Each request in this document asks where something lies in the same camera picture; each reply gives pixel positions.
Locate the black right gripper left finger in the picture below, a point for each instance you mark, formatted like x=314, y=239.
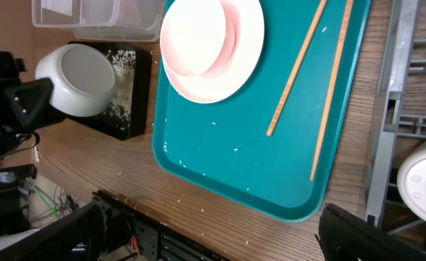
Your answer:
x=57, y=240

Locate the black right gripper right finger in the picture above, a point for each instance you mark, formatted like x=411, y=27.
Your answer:
x=344, y=236

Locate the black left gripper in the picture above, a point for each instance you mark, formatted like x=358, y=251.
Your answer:
x=24, y=106

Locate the grey bowl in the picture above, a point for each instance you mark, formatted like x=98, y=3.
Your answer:
x=84, y=80

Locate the pink bowl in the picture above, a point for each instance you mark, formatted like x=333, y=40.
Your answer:
x=196, y=36

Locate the black food waste tray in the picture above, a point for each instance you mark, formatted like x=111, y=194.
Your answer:
x=126, y=115

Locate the grey dish rack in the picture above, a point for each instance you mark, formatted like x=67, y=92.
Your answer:
x=403, y=55

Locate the teal plastic tray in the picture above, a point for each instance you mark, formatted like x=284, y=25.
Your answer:
x=224, y=146

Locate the clear plastic bin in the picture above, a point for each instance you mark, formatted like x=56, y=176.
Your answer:
x=104, y=20

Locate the white round plate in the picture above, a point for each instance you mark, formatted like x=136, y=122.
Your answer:
x=223, y=81

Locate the wooden chopstick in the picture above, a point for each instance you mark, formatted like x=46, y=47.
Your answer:
x=296, y=67
x=331, y=86

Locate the black table edge frame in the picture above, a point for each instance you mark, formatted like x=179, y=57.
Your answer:
x=144, y=237

